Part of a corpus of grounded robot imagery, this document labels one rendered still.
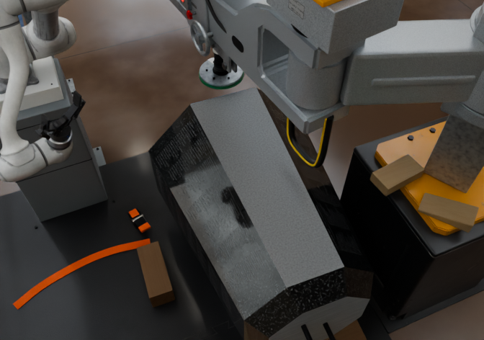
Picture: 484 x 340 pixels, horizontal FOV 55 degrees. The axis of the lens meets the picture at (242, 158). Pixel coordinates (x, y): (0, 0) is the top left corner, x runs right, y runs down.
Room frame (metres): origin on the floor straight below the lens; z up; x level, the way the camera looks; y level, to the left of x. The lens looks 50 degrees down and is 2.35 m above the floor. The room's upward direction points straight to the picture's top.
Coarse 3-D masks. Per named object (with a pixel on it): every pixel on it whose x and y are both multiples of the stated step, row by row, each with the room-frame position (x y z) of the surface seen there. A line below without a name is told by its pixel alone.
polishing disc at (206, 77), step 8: (208, 64) 1.82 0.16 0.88; (200, 72) 1.76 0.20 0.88; (208, 72) 1.76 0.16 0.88; (216, 72) 1.75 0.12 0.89; (224, 72) 1.75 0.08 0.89; (232, 72) 1.76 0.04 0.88; (240, 72) 1.76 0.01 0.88; (200, 80) 1.73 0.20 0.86; (208, 80) 1.70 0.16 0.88; (216, 80) 1.70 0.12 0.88; (224, 80) 1.70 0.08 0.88; (232, 80) 1.70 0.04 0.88; (240, 80) 1.72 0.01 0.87; (216, 88) 1.67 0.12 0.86; (224, 88) 1.67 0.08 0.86
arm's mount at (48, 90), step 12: (36, 60) 1.86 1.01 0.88; (48, 60) 1.86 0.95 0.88; (36, 72) 1.77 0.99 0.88; (48, 72) 1.77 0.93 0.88; (36, 84) 1.68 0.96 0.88; (48, 84) 1.68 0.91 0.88; (0, 96) 1.60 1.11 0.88; (24, 96) 1.61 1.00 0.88; (36, 96) 1.62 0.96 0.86; (48, 96) 1.64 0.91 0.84; (60, 96) 1.66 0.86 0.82; (0, 108) 1.56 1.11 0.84; (24, 108) 1.60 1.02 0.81
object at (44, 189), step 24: (72, 96) 1.98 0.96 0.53; (24, 120) 1.54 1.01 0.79; (72, 120) 1.61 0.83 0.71; (0, 144) 1.48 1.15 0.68; (48, 168) 1.54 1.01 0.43; (72, 168) 1.58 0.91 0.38; (96, 168) 1.64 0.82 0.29; (24, 192) 1.47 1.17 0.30; (48, 192) 1.51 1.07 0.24; (72, 192) 1.56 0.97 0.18; (96, 192) 1.60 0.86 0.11; (48, 216) 1.49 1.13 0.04
